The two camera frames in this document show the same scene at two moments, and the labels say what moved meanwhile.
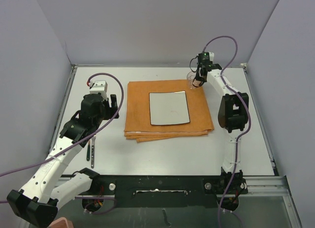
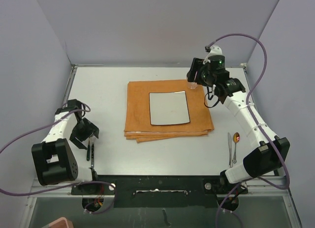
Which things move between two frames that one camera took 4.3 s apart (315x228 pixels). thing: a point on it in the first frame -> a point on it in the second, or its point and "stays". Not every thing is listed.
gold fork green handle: x=88 y=155 stays
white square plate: x=168 y=108 stays
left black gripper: x=111 y=111 -> x=90 y=130
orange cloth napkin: x=164 y=110 stays
